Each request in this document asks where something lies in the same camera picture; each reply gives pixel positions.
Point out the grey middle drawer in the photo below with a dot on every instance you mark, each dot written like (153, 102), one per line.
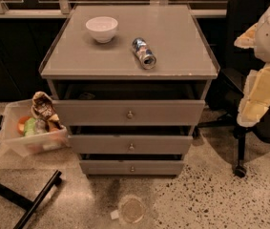
(131, 144)

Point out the clear plastic bin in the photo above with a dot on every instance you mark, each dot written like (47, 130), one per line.
(33, 144)

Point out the grey bottom drawer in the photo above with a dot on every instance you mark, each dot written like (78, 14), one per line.
(141, 167)

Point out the grey top drawer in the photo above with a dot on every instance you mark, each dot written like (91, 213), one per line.
(129, 112)

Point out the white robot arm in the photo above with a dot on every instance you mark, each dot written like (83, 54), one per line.
(262, 39)

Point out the white ceramic bowl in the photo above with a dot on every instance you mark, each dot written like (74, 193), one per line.
(102, 28)

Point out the grey drawer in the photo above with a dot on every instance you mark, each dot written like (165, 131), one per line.
(129, 112)
(131, 144)
(141, 167)

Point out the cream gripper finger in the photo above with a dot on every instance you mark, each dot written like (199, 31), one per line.
(247, 39)

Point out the grey drawer cabinet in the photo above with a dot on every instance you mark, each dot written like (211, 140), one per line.
(80, 68)

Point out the black office chair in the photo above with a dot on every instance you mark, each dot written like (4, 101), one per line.
(242, 88)

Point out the blue silver soda can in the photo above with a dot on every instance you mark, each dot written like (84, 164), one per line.
(143, 53)

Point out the brown chip bag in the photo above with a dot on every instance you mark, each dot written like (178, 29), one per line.
(42, 108)

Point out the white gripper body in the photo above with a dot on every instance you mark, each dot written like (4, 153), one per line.
(256, 99)

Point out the green apple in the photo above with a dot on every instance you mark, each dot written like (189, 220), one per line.
(29, 127)

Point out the orange fruit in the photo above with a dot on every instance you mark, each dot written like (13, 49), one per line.
(21, 124)

